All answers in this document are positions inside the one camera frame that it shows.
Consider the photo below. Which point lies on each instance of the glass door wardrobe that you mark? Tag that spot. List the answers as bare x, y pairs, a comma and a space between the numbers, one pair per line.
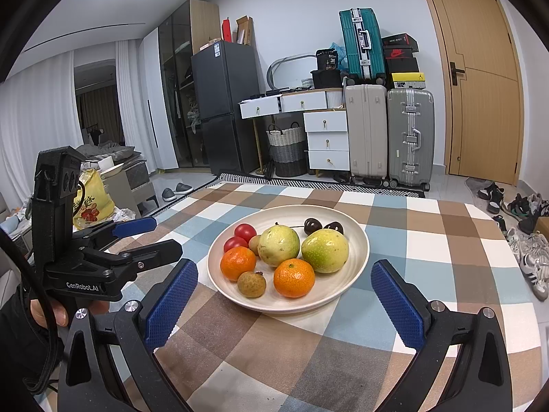
176, 86

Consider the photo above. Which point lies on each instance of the yellow-green passion fruit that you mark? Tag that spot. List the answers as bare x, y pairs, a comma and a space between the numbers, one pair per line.
325, 251
278, 244

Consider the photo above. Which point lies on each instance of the flat cardboard carton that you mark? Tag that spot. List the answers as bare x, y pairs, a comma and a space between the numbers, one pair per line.
244, 30

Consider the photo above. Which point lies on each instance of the beige suitcase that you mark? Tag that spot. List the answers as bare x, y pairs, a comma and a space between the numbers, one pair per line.
366, 133

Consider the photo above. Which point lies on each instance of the silver suitcase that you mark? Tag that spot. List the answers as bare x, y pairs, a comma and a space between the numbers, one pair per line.
409, 137

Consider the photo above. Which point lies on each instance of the scattered shoes pile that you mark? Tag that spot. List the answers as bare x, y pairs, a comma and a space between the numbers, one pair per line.
525, 244

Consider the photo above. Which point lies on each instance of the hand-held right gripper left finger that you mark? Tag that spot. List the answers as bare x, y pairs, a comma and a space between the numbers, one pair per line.
171, 304

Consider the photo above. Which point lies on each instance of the arched metal mirror frame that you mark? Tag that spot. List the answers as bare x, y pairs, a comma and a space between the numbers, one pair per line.
276, 63

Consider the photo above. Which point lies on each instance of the grey slipper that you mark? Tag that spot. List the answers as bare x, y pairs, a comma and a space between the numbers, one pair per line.
183, 188
168, 195

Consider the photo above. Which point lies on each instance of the grey doormat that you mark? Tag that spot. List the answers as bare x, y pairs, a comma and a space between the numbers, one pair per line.
472, 185

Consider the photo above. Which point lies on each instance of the teal suitcase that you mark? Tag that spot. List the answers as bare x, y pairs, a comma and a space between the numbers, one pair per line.
360, 47

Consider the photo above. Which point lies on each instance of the plain black shoe box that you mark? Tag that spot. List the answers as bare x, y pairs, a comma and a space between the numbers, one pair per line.
401, 65

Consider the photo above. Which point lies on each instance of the white dressing table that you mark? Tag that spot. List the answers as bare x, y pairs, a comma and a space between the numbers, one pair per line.
328, 137

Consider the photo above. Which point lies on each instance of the orange tangerine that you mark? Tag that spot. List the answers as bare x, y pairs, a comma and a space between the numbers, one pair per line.
238, 264
294, 278

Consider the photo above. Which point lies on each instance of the person's left hand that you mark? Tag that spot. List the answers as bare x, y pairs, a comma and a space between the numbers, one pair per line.
53, 313

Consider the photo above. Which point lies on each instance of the yellow plastic bag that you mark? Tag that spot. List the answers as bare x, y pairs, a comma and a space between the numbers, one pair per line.
92, 201

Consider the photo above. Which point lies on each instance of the dark grey fridge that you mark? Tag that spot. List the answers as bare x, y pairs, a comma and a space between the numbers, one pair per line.
223, 94

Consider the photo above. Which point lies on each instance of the checked tablecloth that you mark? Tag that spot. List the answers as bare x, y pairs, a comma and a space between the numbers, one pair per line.
386, 223

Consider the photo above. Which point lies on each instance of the white curtain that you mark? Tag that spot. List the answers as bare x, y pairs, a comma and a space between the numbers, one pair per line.
38, 107

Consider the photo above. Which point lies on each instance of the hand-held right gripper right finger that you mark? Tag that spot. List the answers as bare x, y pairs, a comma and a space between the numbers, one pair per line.
396, 304

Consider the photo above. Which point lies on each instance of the black printed bag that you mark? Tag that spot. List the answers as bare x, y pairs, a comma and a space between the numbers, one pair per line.
327, 60

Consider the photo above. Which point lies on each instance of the dark cherry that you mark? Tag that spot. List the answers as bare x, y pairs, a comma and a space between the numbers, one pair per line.
312, 226
333, 227

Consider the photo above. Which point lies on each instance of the black flat desk device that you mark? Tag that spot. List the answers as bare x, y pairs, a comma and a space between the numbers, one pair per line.
270, 92

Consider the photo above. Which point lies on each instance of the black storage box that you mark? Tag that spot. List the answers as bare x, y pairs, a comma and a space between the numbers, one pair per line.
326, 79

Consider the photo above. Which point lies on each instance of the person's left forearm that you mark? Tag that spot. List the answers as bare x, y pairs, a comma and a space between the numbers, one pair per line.
19, 352

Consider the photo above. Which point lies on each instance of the greenish brown longan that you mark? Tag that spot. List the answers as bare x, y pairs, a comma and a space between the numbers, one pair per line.
254, 245

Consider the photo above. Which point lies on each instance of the woven laundry basket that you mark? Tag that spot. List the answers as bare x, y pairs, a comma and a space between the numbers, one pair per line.
286, 150

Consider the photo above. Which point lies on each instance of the red cherry tomato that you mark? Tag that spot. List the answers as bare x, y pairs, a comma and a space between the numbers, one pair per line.
233, 244
245, 231

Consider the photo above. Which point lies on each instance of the white ribbed bin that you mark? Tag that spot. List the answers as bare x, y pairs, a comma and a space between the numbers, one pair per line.
334, 99

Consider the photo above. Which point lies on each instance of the red flat box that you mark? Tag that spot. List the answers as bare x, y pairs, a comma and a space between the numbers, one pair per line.
227, 30

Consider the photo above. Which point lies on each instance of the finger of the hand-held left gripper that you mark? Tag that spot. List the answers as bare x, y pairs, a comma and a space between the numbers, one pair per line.
135, 226
154, 252

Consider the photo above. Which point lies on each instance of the cream round plate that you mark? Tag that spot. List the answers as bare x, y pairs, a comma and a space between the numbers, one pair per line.
296, 214

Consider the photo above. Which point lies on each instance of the grey padded bench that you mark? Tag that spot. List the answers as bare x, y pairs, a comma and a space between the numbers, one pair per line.
133, 184

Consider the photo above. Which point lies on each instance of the blue plastic bag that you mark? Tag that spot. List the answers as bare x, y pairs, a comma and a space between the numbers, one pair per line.
341, 53

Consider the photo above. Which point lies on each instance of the wooden door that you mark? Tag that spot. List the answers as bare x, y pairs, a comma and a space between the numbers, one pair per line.
480, 94

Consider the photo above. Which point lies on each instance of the black shoe box red stripe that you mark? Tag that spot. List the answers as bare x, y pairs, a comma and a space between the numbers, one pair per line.
399, 41

